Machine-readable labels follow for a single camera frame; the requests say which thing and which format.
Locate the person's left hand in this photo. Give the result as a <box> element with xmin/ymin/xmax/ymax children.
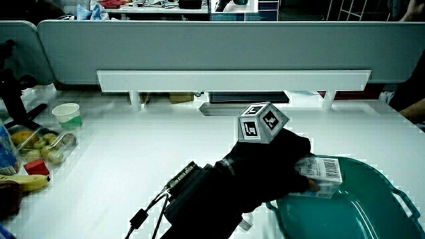
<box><xmin>215</xmin><ymin>102</ymin><xmax>321</xmax><ymax>213</ymax></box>

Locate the white blue milk carton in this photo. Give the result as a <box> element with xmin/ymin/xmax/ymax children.
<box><xmin>294</xmin><ymin>155</ymin><xmax>343</xmax><ymax>199</ymax></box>

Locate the green plastic plate with handles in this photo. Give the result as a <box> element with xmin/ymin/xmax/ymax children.
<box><xmin>265</xmin><ymin>155</ymin><xmax>425</xmax><ymax>239</ymax></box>

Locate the black forearm sensor module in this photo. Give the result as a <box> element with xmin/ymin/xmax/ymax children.
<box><xmin>164</xmin><ymin>161</ymin><xmax>215</xmax><ymax>226</ymax></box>

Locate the black flat keyboard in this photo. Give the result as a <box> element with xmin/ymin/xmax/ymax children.
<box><xmin>209</xmin><ymin>92</ymin><xmax>290</xmax><ymax>104</ymax></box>

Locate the grey flat metal tray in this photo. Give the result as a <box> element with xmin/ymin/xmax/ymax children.
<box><xmin>199</xmin><ymin>102</ymin><xmax>263</xmax><ymax>117</ymax></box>

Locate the white desk shelf riser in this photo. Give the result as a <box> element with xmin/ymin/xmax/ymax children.
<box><xmin>96</xmin><ymin>69</ymin><xmax>372</xmax><ymax>112</ymax></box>

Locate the brown cardboard box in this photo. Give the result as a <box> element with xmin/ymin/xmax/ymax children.
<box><xmin>169</xmin><ymin>92</ymin><xmax>195</xmax><ymax>104</ymax></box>

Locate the red flat box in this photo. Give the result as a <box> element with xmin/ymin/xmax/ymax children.
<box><xmin>317</xmin><ymin>86</ymin><xmax>384</xmax><ymax>100</ymax></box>

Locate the grey desk divider panel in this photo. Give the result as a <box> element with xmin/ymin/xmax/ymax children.
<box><xmin>37</xmin><ymin>20</ymin><xmax>425</xmax><ymax>86</ymax></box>

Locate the white background table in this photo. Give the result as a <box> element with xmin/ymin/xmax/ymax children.
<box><xmin>106</xmin><ymin>2</ymin><xmax>210</xmax><ymax>15</ymax></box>

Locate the clear plastic fruit container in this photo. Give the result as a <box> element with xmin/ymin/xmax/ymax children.
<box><xmin>8</xmin><ymin>127</ymin><xmax>80</xmax><ymax>167</ymax></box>

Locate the white green paper cup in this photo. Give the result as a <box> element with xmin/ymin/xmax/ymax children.
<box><xmin>52</xmin><ymin>102</ymin><xmax>83</xmax><ymax>131</ymax></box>

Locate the cluster of green round fruits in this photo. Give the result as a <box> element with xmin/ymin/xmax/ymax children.
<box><xmin>25</xmin><ymin>132</ymin><xmax>78</xmax><ymax>166</ymax></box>

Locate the red block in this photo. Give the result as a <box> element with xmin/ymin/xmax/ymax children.
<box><xmin>23</xmin><ymin>158</ymin><xmax>50</xmax><ymax>176</ymax></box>

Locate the blue cloth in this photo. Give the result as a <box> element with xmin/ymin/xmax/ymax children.
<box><xmin>76</xmin><ymin>3</ymin><xmax>107</xmax><ymax>21</ymax></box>

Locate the yellow banana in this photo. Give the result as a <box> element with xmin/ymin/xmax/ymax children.
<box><xmin>0</xmin><ymin>174</ymin><xmax>51</xmax><ymax>193</ymax></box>

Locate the orange round fruit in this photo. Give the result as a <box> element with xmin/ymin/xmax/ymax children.
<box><xmin>10</xmin><ymin>130</ymin><xmax>39</xmax><ymax>147</ymax></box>

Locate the dark red fruit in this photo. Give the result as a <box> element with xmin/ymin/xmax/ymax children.
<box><xmin>0</xmin><ymin>181</ymin><xmax>23</xmax><ymax>220</ymax></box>

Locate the blue drink carton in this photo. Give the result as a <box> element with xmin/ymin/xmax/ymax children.
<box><xmin>0</xmin><ymin>121</ymin><xmax>19</xmax><ymax>176</ymax></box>

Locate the small grey divider panel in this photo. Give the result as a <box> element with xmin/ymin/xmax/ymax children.
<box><xmin>0</xmin><ymin>20</ymin><xmax>56</xmax><ymax>86</ymax></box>

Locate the black cable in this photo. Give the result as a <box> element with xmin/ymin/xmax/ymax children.
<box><xmin>151</xmin><ymin>196</ymin><xmax>171</xmax><ymax>239</ymax></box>
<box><xmin>124</xmin><ymin>191</ymin><xmax>169</xmax><ymax>239</ymax></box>

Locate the white wire rack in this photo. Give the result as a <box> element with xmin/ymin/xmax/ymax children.
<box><xmin>327</xmin><ymin>0</ymin><xmax>391</xmax><ymax>21</ymax></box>

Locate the black camera tripod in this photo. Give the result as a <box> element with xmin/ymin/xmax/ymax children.
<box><xmin>0</xmin><ymin>39</ymin><xmax>48</xmax><ymax>130</ymax></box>

